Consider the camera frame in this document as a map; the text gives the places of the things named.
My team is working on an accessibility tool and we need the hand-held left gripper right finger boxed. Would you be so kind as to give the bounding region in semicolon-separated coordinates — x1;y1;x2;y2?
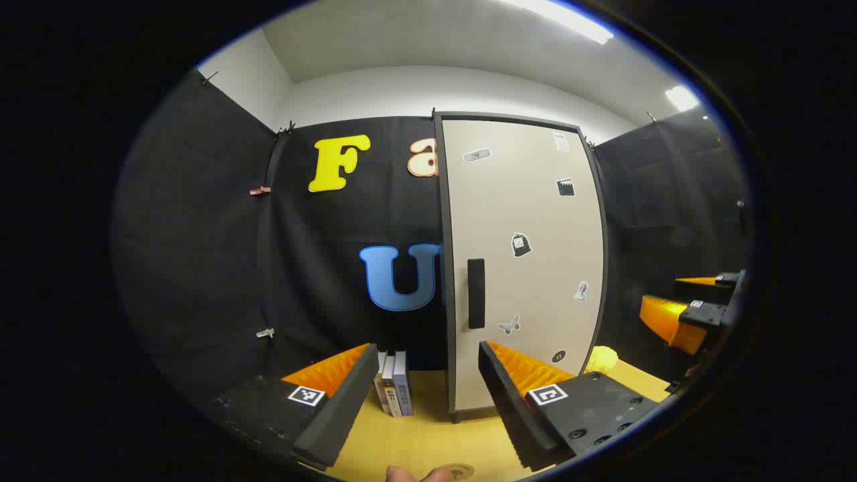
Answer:
477;340;662;472

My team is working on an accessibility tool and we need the book with white spine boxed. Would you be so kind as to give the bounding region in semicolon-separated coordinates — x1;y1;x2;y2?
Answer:
382;353;402;418

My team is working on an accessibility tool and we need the yellow bumpy toy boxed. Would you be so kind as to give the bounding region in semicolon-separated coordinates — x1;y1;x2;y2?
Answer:
584;345;618;374

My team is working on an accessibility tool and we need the small ceiling light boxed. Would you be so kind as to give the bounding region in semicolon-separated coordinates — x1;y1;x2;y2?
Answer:
665;85;700;112

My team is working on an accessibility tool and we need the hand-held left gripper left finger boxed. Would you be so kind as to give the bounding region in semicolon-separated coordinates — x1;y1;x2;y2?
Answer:
201;343;380;471

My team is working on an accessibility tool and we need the dark grey cabinet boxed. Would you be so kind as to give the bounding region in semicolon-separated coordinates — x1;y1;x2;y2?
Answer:
432;110;611;424

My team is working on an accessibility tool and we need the black door handle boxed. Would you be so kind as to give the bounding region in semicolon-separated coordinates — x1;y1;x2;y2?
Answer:
467;258;486;330

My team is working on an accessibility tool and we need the black backdrop cloth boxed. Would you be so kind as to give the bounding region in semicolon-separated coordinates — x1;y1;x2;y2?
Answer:
112;67;751;429

